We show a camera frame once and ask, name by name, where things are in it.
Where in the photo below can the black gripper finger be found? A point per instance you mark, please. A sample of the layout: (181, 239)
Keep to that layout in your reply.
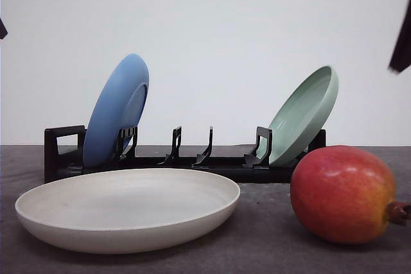
(3, 30)
(402, 55)

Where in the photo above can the red pomegranate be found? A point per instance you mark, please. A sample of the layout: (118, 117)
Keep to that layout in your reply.
(343, 195)

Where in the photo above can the white plate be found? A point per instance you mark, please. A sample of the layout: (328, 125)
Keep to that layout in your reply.
(127, 210)

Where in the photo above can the green plate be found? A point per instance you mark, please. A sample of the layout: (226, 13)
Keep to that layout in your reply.
(300, 120)

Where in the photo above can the blue plate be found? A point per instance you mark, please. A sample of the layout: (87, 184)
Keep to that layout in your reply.
(119, 106)

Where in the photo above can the black plastic dish rack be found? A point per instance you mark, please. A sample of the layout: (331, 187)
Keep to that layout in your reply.
(64, 146)

